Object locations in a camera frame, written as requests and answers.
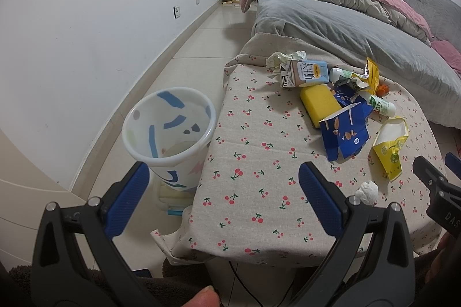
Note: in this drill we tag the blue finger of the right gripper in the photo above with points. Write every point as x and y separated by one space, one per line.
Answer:
428 174
453 162

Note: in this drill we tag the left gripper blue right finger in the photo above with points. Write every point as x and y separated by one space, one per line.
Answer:
326 199

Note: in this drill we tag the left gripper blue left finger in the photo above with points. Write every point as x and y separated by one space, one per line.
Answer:
122 198

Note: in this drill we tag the white tissue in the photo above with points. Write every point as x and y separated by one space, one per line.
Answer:
367 193

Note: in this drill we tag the yellow lemon snack bag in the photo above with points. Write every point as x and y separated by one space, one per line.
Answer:
390 140

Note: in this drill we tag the blue torn cardboard box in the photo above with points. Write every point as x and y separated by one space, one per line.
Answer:
344 131

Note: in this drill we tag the white green capless bottle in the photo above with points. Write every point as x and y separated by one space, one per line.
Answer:
378 104

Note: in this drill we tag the orange peel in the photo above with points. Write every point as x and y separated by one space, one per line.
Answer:
382 90

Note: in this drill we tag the yellow sponge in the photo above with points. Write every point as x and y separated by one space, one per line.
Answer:
319 102

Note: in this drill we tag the yellow silver snack wrapper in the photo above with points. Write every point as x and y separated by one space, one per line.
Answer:
370 78

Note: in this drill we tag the white green yogurt bottle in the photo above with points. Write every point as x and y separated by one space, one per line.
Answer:
337 74

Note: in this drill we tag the blue white milk carton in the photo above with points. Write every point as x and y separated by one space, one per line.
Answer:
303 73

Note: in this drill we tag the pale green paper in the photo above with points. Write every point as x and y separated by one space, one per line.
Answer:
273 62

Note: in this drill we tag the white patterned trash bin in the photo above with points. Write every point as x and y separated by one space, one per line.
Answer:
170 131

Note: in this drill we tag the person's right hand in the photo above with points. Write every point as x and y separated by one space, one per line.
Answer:
438 272

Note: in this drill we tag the person's left hand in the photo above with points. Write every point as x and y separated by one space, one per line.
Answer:
207 297

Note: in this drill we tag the white box under table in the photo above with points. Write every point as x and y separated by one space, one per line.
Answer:
172 202

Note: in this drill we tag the cherry print tablecloth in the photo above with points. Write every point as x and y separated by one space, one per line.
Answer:
249 206

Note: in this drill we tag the pink pillow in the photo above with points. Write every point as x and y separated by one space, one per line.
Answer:
449 53

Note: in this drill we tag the grey pillow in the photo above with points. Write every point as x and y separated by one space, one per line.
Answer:
443 18

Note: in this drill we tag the grey blanket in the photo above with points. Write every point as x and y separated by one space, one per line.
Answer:
355 37

